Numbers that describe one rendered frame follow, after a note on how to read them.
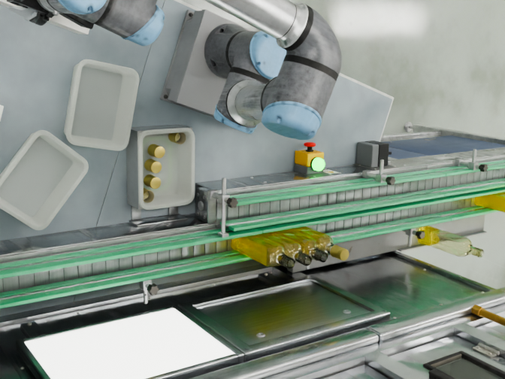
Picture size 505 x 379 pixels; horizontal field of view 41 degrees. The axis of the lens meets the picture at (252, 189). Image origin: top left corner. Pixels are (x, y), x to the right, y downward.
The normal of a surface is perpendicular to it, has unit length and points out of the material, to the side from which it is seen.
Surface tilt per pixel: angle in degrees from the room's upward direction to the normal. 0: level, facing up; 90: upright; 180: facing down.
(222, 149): 0
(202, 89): 1
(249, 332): 90
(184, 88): 1
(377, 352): 90
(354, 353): 90
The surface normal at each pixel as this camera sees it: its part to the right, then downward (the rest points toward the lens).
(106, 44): 0.55, 0.20
